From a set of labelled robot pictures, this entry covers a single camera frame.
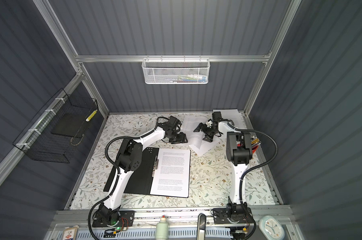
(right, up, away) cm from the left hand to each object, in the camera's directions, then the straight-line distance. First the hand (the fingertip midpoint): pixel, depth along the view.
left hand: (185, 141), depth 101 cm
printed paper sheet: (-8, -18, -12) cm, 23 cm away
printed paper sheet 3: (+39, +20, +17) cm, 47 cm away
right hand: (+11, +5, +2) cm, 12 cm away
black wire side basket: (-65, +6, -29) cm, 72 cm away
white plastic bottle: (-10, -35, -37) cm, 52 cm away
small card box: (-54, -40, -32) cm, 74 cm away
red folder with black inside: (-25, -21, -16) cm, 37 cm away
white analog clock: (+40, -37, -33) cm, 64 cm away
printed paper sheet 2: (+7, +1, -2) cm, 7 cm away
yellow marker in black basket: (-52, +16, -20) cm, 58 cm away
